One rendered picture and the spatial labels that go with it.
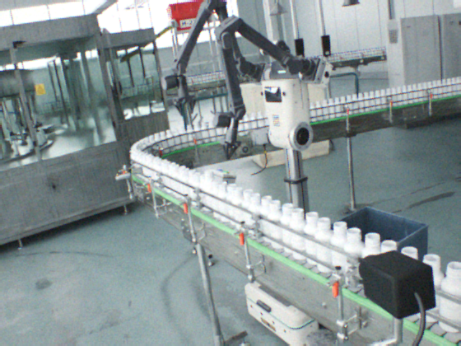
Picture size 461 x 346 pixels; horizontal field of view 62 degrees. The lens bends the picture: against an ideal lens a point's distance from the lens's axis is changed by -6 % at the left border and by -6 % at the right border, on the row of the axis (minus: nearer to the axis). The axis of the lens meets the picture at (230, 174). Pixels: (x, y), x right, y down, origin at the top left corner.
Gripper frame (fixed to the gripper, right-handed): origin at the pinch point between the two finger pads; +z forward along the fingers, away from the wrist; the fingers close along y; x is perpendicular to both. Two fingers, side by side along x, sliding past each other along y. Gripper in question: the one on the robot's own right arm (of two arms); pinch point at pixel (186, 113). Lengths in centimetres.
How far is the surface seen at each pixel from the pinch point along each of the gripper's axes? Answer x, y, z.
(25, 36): -265, 44, -79
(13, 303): -148, 123, 141
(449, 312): 157, 18, 33
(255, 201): 81, 17, 25
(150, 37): -455, -168, -71
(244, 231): 86, 26, 31
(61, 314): -101, 89, 140
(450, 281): 156, 17, 25
